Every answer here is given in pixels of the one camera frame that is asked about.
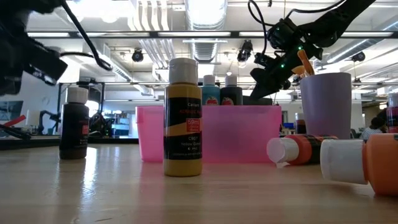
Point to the black ceiling spotlight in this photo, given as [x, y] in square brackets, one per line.
[359, 57]
[137, 56]

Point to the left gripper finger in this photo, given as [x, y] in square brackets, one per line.
[46, 65]

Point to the yellow ochre paint bottle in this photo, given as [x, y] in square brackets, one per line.
[183, 161]

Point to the blue box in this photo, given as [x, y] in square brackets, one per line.
[288, 125]

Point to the small dark brown paint bottle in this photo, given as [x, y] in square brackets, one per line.
[74, 137]

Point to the teal paint bottle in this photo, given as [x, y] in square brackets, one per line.
[211, 93]

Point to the person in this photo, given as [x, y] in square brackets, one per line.
[373, 132]

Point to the black paint bottle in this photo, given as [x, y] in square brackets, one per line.
[231, 93]

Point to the white box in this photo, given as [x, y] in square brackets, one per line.
[32, 117]

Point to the silver ventilation duct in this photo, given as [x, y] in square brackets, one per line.
[205, 15]

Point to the black background monitor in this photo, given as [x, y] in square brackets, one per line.
[264, 102]

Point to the red-orange paint bottle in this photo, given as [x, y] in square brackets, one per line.
[300, 149]

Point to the dark wall screen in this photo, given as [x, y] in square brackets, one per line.
[11, 110]

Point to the lilac plastic cup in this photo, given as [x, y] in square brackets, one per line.
[326, 109]

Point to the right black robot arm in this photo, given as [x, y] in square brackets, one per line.
[335, 21]

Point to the orange paint bottle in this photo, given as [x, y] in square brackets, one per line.
[381, 165]

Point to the red bar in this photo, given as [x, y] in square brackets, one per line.
[15, 120]

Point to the black aluminium table frame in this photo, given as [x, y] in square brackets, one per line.
[31, 142]

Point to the magenta paint bottle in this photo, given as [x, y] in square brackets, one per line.
[393, 119]

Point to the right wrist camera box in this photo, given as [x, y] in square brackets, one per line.
[263, 59]

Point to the pink translucent plastic bin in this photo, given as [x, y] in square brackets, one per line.
[236, 137]

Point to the blue lit shelving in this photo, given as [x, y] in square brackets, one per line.
[124, 124]

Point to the black overhead light rail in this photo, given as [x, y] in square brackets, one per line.
[233, 34]

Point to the black hanging camera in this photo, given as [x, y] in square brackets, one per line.
[245, 49]

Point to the black background robot arm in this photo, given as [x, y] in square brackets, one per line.
[46, 115]
[99, 126]

